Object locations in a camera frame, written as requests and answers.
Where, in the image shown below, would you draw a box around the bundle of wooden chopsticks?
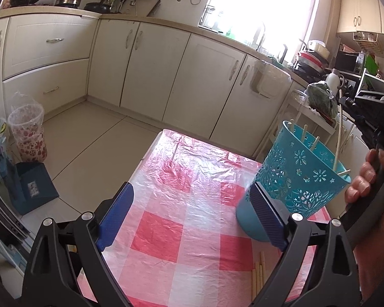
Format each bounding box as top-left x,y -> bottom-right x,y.
251,252 -> 266,298

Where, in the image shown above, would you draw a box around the beige cutting board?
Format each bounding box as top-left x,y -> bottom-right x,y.
128,0 -> 161,16

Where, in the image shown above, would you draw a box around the stack of dishes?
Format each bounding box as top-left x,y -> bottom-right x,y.
294,40 -> 331,75

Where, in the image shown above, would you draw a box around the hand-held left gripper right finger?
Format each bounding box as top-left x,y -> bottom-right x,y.
250,182 -> 362,307

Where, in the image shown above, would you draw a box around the white plastic bottle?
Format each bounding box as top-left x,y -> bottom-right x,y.
325,70 -> 344,92

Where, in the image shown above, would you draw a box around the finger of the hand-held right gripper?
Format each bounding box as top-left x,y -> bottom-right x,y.
338,97 -> 376,135

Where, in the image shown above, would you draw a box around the cream wall cabinet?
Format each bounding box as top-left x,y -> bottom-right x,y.
336,0 -> 384,36

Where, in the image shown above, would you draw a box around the green cutting board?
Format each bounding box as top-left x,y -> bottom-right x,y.
365,54 -> 380,75

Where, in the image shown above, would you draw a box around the floral plastic bin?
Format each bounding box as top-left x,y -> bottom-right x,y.
7,104 -> 48,162

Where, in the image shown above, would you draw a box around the teal perforated plastic basket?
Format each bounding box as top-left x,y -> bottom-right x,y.
236,120 -> 353,242

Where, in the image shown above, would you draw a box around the blue dustpan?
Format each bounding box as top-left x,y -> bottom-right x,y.
11,162 -> 60,215

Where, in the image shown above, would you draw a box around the person's right hand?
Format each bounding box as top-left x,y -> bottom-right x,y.
345,150 -> 384,253

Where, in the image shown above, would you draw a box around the bag of green vegetables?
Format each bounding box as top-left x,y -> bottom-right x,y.
307,81 -> 339,119

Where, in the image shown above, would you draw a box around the black frying pan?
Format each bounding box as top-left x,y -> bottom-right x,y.
83,2 -> 112,13

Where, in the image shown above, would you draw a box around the white plastic bag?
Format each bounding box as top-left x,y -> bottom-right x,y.
250,59 -> 292,98

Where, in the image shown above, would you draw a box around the white shelf rack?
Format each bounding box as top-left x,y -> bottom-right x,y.
259,90 -> 340,163

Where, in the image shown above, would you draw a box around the person's right forearm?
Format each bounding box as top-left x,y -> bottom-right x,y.
355,243 -> 384,304

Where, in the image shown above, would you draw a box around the red checked plastic tablecloth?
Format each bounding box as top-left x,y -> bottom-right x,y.
77,129 -> 321,307

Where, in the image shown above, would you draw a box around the steel faucet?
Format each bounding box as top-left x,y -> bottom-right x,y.
256,22 -> 267,52

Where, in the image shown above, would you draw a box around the kitchen window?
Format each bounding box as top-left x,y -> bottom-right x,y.
198,0 -> 321,52

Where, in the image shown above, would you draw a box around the sliding glass door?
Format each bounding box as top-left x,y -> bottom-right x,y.
0,16 -> 31,247

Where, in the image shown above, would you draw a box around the cream kitchen cabinets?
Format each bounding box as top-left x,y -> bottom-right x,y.
0,9 -> 368,173

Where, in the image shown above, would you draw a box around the white wire hanging rack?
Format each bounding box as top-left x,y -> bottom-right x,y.
352,32 -> 380,43

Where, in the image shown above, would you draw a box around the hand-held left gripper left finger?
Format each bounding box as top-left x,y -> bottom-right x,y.
22,182 -> 135,307

